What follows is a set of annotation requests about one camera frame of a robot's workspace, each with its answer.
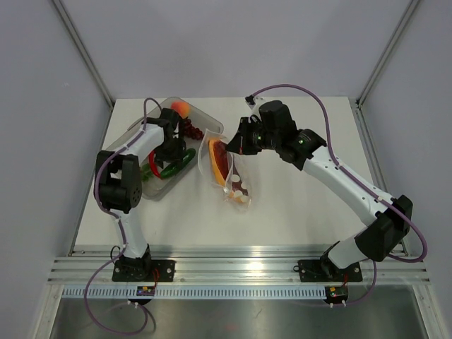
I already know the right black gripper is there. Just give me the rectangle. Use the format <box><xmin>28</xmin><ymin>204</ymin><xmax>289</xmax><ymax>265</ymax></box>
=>
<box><xmin>227</xmin><ymin>117</ymin><xmax>280</xmax><ymax>155</ymax></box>

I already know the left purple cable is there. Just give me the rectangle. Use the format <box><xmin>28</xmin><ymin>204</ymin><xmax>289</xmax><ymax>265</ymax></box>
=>
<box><xmin>83</xmin><ymin>97</ymin><xmax>158</xmax><ymax>335</ymax></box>

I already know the right aluminium frame post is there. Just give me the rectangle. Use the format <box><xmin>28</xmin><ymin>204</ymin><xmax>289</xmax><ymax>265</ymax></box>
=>
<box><xmin>356</xmin><ymin>0</ymin><xmax>423</xmax><ymax>109</ymax></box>

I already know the orange peach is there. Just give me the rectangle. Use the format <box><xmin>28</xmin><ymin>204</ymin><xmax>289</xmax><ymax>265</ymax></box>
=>
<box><xmin>170</xmin><ymin>101</ymin><xmax>191</xmax><ymax>119</ymax></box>

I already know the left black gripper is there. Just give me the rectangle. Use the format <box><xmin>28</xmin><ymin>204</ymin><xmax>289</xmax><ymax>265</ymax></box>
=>
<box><xmin>153</xmin><ymin>136</ymin><xmax>182</xmax><ymax>168</ymax></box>

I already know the aluminium mounting rail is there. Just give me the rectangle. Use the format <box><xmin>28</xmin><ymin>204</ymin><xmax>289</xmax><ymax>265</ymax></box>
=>
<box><xmin>47</xmin><ymin>249</ymin><xmax>430</xmax><ymax>285</ymax></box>

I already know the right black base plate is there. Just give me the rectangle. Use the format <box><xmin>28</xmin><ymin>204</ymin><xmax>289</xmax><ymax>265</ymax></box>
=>
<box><xmin>292</xmin><ymin>259</ymin><xmax>363</xmax><ymax>283</ymax></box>

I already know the clear plastic food bin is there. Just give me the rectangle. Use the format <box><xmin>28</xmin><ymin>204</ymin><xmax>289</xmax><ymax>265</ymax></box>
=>
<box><xmin>141</xmin><ymin>97</ymin><xmax>223</xmax><ymax>201</ymax></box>

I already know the green cucumber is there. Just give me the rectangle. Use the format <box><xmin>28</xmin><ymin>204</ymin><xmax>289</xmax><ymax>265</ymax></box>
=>
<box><xmin>160</xmin><ymin>148</ymin><xmax>196</xmax><ymax>179</ymax></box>

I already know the aluminium frame post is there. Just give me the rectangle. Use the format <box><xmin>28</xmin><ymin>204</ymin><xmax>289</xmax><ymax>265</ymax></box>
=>
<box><xmin>50</xmin><ymin>0</ymin><xmax>115</xmax><ymax>112</ymax></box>
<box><xmin>356</xmin><ymin>0</ymin><xmax>423</xmax><ymax>109</ymax></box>

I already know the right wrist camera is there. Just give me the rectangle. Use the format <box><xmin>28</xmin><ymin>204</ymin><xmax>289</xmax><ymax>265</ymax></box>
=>
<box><xmin>244</xmin><ymin>95</ymin><xmax>266</xmax><ymax>112</ymax></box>

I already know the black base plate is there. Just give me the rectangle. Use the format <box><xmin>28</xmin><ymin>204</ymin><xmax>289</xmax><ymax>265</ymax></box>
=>
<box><xmin>292</xmin><ymin>259</ymin><xmax>363</xmax><ymax>283</ymax></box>
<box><xmin>112</xmin><ymin>258</ymin><xmax>176</xmax><ymax>283</ymax></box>

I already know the red green radish bunch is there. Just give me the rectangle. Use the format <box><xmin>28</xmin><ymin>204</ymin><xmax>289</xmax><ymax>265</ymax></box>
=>
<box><xmin>140</xmin><ymin>163</ymin><xmax>153</xmax><ymax>182</ymax></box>

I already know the dark red grape bunch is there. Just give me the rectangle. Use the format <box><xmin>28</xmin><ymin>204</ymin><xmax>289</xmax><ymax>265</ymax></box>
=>
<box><xmin>183</xmin><ymin>118</ymin><xmax>204</xmax><ymax>141</ymax></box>

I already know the red chili pepper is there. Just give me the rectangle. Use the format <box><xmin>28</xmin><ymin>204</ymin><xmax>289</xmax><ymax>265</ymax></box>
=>
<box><xmin>148</xmin><ymin>150</ymin><xmax>161</xmax><ymax>179</ymax></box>

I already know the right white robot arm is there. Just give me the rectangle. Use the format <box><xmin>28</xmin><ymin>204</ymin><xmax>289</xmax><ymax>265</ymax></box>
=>
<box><xmin>226</xmin><ymin>100</ymin><xmax>412</xmax><ymax>281</ymax></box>

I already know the left aluminium frame post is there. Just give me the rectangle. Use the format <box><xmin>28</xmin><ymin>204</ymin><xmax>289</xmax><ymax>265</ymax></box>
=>
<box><xmin>50</xmin><ymin>0</ymin><xmax>115</xmax><ymax>112</ymax></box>

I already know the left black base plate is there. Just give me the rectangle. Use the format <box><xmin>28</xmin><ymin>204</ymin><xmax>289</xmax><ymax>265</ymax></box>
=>
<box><xmin>112</xmin><ymin>258</ymin><xmax>176</xmax><ymax>283</ymax></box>

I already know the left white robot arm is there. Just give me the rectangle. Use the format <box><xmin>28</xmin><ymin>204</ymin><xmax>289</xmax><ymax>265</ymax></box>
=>
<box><xmin>94</xmin><ymin>108</ymin><xmax>187</xmax><ymax>281</ymax></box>

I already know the white slotted cable duct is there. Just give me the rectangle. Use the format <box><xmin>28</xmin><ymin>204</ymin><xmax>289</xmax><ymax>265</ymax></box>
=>
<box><xmin>62</xmin><ymin>285</ymin><xmax>326</xmax><ymax>300</ymax></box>

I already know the red orange meat slab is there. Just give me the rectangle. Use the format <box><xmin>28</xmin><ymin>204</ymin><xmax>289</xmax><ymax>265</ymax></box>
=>
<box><xmin>208</xmin><ymin>138</ymin><xmax>250</xmax><ymax>205</ymax></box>

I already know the clear zip top bag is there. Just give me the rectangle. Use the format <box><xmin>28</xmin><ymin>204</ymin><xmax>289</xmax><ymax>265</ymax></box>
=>
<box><xmin>197</xmin><ymin>129</ymin><xmax>252</xmax><ymax>211</ymax></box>

